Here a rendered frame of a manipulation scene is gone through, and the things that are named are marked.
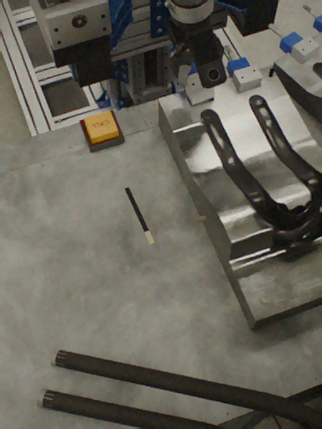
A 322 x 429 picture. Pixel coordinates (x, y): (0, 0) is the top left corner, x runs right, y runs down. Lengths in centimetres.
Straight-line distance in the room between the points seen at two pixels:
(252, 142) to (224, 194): 16
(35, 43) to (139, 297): 145
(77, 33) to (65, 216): 40
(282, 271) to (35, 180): 54
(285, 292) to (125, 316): 30
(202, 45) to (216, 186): 26
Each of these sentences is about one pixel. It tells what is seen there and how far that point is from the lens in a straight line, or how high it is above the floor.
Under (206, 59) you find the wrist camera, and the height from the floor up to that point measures 108.
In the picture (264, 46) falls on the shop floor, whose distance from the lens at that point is 257.
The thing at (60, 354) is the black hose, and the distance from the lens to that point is 102.
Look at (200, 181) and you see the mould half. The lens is 108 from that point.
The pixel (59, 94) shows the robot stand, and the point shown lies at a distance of 212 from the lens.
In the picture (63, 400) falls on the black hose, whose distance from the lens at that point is 100.
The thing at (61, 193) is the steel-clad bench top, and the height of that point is 80.
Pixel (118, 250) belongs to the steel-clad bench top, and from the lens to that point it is 111.
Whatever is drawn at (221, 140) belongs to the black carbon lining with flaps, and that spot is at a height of 88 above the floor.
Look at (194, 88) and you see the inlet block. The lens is 114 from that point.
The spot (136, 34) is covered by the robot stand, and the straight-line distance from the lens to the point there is 152.
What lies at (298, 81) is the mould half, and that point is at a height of 86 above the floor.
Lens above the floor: 181
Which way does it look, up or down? 63 degrees down
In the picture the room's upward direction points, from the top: 2 degrees counter-clockwise
